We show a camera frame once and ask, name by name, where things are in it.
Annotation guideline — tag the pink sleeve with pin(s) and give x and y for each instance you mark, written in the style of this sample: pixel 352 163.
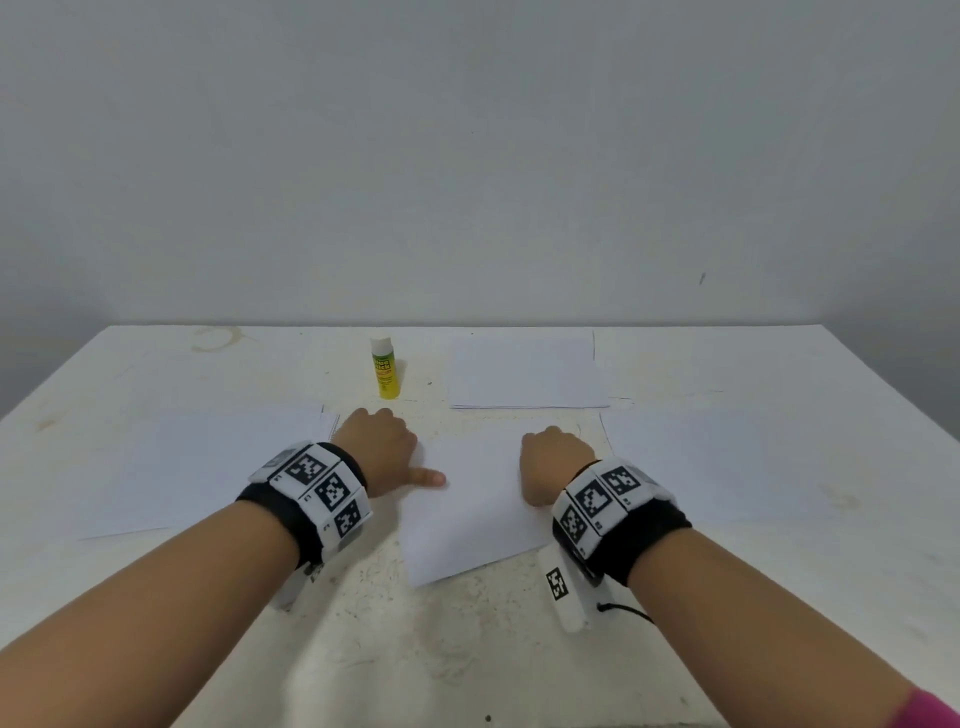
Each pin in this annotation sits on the pink sleeve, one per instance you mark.
pixel 930 708

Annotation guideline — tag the stack of white paper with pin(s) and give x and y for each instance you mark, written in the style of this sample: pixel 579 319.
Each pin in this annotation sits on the stack of white paper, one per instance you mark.
pixel 735 458
pixel 195 468

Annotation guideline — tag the person's right forearm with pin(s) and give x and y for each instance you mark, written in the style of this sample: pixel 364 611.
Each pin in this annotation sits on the person's right forearm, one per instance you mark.
pixel 765 645

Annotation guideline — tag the person's left hand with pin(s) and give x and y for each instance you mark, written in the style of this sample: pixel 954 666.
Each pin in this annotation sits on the person's left hand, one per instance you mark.
pixel 383 450

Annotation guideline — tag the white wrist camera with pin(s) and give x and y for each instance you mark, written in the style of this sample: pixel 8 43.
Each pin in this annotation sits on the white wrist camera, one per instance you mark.
pixel 294 585
pixel 567 588

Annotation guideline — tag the yellow glue stick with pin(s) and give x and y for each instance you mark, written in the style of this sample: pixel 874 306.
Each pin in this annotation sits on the yellow glue stick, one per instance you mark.
pixel 387 371

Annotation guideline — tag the person's right hand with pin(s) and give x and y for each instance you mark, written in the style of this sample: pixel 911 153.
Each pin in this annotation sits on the person's right hand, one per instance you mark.
pixel 555 465

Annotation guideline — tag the glued white paper sheet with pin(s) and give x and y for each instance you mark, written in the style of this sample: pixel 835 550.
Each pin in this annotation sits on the glued white paper sheet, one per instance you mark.
pixel 473 518
pixel 525 371

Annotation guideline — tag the black marker wristband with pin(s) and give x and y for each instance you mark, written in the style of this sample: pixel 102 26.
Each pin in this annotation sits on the black marker wristband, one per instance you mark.
pixel 618 522
pixel 308 503

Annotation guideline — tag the person's left forearm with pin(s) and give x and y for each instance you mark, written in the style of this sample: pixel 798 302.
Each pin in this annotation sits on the person's left forearm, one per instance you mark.
pixel 135 623

